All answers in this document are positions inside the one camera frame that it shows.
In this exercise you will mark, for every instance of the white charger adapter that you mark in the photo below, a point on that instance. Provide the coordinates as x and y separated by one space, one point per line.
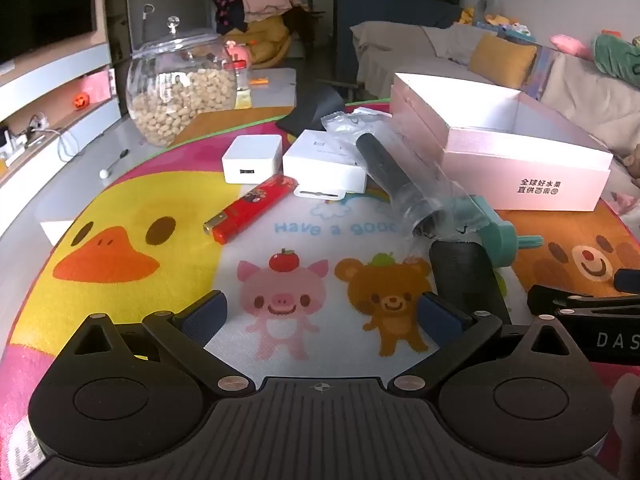
250 157

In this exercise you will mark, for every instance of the iridescent board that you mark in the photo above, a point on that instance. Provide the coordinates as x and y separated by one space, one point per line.
545 72

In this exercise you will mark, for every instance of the pile of small plush toys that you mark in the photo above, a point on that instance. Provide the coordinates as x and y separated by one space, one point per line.
500 20

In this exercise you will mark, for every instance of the pink cardboard box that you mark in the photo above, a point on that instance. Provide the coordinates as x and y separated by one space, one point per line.
500 160

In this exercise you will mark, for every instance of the brown teddy bear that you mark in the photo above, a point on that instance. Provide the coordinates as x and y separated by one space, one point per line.
635 160

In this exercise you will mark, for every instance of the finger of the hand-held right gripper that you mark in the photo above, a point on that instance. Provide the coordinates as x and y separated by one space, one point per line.
575 302
629 281

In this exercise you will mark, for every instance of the black dotted cloth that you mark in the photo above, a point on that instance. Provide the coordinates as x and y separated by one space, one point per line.
230 7

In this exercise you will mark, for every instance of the pink plush toy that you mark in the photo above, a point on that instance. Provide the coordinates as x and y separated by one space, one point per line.
570 46

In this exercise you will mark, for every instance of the printed cartoon mat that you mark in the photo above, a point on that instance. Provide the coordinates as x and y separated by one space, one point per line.
150 270

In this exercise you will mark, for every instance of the small white box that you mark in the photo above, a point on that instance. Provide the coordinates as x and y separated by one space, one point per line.
322 162

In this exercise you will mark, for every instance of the small bottle with red cap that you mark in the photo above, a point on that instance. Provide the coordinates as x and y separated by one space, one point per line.
241 82

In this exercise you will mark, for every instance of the person's right hand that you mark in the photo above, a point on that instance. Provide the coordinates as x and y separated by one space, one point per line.
629 400

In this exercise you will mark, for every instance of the white television cabinet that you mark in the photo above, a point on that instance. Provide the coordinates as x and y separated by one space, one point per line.
55 115

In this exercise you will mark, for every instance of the dark stool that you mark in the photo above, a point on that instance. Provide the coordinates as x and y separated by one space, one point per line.
340 91

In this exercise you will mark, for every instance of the yellow cushion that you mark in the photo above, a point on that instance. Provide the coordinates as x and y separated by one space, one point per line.
502 62

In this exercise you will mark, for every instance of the black roller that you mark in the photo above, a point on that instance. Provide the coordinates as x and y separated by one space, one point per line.
395 170

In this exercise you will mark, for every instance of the pink toy figure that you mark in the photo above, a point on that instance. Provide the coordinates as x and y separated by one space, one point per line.
237 50

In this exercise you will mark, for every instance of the black television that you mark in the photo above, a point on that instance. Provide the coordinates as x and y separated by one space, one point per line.
45 5

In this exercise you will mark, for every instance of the metal spoon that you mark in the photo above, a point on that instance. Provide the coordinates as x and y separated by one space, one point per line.
112 165

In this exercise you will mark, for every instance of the floral cloth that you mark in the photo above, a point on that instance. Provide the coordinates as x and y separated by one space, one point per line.
625 204

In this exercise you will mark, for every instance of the pink card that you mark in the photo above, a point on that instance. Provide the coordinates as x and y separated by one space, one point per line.
97 86

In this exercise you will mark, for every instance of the red lighter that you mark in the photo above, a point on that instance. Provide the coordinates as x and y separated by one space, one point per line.
245 210

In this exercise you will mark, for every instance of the large plush teddy bear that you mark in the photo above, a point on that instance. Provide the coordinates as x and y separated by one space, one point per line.
267 40

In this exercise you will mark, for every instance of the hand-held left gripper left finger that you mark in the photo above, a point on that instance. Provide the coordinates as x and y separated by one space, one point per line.
207 312

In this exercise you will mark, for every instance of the glass jar of nuts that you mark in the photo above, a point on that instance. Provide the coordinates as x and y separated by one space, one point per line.
180 95

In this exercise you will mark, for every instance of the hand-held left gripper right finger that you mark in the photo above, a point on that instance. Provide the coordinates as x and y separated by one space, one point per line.
440 317

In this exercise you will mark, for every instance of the grey sofa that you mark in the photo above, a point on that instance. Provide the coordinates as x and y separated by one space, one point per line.
400 45

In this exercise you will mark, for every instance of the white paper sheet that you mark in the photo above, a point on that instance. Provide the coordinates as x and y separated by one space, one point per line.
55 232

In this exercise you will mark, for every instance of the small orange item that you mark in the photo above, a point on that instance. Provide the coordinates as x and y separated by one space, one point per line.
260 81

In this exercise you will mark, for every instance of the orange pumpkin toy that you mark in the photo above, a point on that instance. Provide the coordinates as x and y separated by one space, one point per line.
81 101

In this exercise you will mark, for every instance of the white coffee table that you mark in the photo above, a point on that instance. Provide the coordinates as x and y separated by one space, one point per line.
275 90

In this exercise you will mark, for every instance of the black pouch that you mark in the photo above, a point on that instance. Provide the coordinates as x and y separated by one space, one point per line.
312 112

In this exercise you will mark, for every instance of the teal plastic tool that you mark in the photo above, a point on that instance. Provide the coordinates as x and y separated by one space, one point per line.
497 232

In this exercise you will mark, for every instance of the green plush toy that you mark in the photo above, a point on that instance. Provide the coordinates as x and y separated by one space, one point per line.
617 57

